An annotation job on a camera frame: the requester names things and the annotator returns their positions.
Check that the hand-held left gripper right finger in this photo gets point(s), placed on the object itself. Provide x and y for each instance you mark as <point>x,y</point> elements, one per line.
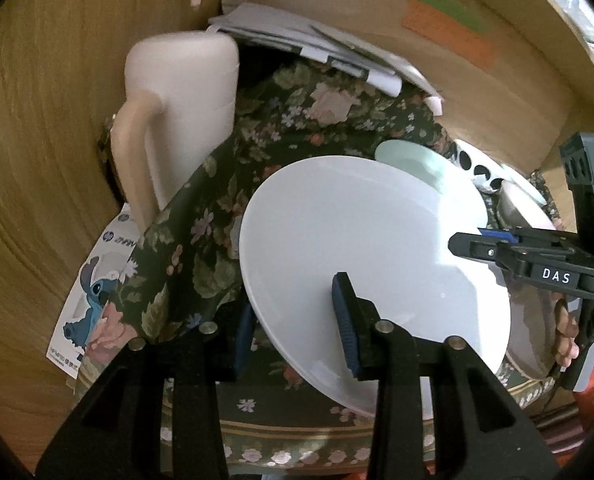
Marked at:
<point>344,330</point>

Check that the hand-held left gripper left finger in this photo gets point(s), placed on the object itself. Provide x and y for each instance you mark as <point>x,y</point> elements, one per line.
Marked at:
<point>244,345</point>

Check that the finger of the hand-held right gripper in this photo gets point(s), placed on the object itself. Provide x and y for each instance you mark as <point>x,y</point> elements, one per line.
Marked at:
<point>547,275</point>
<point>499,233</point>

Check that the large white plate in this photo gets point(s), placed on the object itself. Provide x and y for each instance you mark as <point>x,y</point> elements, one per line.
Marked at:
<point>367,230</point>

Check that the pale green bowl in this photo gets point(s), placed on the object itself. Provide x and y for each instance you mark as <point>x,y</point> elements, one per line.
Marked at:
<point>407,160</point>

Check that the person's right hand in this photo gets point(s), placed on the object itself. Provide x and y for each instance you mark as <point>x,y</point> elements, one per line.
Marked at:
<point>567,335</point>

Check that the white bowl with black dots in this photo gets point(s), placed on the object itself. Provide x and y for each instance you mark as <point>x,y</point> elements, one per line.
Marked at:
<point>469,162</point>

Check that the cartoon printed card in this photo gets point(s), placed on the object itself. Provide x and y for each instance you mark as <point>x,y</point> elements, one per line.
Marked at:
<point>87,300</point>

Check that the dark floral tablecloth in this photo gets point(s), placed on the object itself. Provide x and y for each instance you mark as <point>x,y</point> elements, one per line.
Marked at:
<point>277,110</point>

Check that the stack of white papers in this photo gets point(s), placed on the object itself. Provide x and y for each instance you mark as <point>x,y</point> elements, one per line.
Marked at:
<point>277,20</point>

